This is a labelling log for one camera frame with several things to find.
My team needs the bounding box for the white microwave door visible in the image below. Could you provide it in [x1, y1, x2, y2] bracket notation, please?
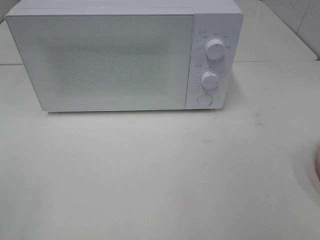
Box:
[6, 13, 194, 112]

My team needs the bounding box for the upper white power knob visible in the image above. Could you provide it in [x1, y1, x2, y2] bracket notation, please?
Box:
[205, 37, 226, 60]

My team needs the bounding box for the round white door button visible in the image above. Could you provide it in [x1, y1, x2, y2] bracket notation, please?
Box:
[197, 94, 213, 107]

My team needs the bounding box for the white microwave oven body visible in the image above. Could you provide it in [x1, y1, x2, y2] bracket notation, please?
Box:
[5, 0, 244, 110]

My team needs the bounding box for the pink round plate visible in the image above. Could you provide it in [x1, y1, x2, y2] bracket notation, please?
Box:
[315, 148, 320, 180]

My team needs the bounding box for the lower white timer knob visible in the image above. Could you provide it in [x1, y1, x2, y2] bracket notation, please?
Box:
[200, 71, 219, 90]

